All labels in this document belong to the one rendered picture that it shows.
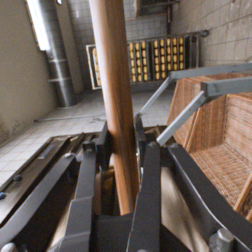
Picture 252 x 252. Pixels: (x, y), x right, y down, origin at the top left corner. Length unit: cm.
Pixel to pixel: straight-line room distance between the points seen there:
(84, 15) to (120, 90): 522
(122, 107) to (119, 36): 6
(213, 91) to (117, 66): 45
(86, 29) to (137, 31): 134
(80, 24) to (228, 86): 497
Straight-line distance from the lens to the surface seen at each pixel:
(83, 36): 532
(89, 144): 16
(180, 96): 173
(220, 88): 60
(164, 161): 16
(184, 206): 95
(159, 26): 527
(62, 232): 97
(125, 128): 18
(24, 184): 141
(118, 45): 17
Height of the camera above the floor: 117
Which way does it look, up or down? 3 degrees up
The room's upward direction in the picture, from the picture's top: 96 degrees counter-clockwise
